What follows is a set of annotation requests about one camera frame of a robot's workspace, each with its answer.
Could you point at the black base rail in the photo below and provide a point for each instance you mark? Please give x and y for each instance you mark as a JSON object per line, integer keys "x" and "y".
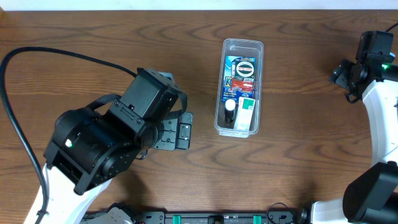
{"x": 116, "y": 215}

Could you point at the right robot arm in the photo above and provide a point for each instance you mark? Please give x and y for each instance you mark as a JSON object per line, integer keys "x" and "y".
{"x": 372, "y": 197}

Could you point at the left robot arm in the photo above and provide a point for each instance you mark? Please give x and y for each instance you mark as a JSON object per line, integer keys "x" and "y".
{"x": 87, "y": 150}

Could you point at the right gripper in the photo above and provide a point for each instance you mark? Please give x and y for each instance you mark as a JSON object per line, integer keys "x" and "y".
{"x": 343, "y": 74}

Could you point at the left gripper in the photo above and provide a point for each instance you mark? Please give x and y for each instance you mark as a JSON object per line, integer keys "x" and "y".
{"x": 164, "y": 142}

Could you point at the red small box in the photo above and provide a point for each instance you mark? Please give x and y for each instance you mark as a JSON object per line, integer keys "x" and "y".
{"x": 243, "y": 84}

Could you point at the dark bottle white cap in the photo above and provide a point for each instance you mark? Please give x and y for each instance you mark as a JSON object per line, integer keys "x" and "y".
{"x": 230, "y": 112}

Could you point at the green white medicine box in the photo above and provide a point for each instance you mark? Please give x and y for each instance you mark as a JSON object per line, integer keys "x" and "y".
{"x": 244, "y": 114}

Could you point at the green round-label box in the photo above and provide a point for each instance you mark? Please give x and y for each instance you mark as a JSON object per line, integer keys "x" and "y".
{"x": 244, "y": 68}

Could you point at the blue Kool Fever box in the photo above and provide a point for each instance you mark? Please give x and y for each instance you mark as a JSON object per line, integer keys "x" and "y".
{"x": 229, "y": 73}

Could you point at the clear plastic container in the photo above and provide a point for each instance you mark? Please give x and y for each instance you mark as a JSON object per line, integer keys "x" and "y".
{"x": 240, "y": 48}

